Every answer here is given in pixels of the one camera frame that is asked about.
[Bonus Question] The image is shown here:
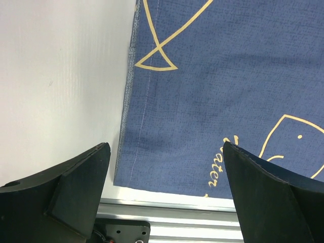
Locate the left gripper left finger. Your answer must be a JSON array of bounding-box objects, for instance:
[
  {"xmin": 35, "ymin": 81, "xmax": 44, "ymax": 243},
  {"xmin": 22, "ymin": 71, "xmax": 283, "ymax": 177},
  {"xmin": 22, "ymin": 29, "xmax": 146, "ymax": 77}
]
[{"xmin": 1, "ymin": 143, "xmax": 111, "ymax": 242}]

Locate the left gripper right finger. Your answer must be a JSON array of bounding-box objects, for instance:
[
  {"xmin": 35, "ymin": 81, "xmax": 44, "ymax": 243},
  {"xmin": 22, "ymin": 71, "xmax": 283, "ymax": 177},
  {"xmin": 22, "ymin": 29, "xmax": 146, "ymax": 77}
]
[{"xmin": 223, "ymin": 142, "xmax": 323, "ymax": 242}]

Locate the blue cloth placemat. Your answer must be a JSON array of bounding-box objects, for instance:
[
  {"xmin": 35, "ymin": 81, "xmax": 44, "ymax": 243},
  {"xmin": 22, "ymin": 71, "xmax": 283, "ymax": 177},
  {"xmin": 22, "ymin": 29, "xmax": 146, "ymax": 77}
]
[{"xmin": 113, "ymin": 1, "xmax": 323, "ymax": 198}]

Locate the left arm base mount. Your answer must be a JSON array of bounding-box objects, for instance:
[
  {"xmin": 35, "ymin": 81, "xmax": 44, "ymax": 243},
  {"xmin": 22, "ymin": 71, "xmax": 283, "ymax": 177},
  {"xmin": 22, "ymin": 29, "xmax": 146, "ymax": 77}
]
[{"xmin": 86, "ymin": 218, "xmax": 150, "ymax": 243}]

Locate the aluminium rail frame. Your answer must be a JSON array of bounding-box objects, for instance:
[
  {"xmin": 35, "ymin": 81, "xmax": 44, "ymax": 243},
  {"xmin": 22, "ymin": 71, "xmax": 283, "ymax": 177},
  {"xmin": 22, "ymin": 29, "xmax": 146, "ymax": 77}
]
[{"xmin": 97, "ymin": 199, "xmax": 244, "ymax": 242}]

